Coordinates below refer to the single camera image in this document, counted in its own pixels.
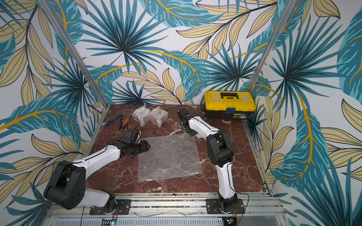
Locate clear bubble wrap sheet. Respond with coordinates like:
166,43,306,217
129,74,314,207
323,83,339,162
150,106,168,128
138,133,203,183
132,105,151,127

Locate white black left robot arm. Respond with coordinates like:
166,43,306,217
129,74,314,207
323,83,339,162
43,129,150,214

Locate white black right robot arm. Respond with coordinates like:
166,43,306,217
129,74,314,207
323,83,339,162
177,108,238,213

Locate yellow black plastic toolbox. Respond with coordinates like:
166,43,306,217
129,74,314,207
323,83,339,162
204,91,256,120

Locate orange handled screwdriver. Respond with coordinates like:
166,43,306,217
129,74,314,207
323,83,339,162
122,112,133,129

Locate blue handled pliers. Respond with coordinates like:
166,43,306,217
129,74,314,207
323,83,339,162
105,114,123,129

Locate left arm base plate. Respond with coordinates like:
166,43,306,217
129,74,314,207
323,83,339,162
90,199,131,216

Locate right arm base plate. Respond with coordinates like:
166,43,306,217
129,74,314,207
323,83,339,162
206,199,246,214

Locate right aluminium corner post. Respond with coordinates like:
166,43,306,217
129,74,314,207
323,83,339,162
247,0,297,92

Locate aluminium corner post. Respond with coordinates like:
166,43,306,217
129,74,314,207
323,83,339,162
247,0,297,92
38,0,108,108

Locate aluminium front frame rail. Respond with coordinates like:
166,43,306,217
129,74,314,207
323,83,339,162
42,193,291,226

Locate left aluminium corner post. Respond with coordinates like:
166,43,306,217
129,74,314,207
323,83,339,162
38,0,108,108

